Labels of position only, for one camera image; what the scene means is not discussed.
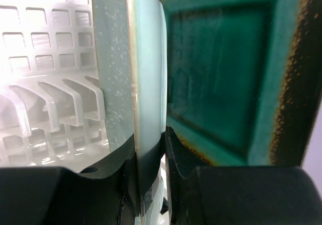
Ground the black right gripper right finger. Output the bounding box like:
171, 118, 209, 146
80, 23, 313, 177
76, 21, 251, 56
165, 127, 321, 224

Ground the pale green plate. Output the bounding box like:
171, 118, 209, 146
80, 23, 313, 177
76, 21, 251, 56
93, 0, 167, 224

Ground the white plastic dish rack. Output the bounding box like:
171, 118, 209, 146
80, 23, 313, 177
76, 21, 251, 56
1, 0, 113, 173

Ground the black teal square plate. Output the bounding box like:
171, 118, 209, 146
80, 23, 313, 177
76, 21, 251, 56
160, 0, 321, 166

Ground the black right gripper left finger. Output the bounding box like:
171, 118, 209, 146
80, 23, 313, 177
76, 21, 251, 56
1, 137, 139, 224

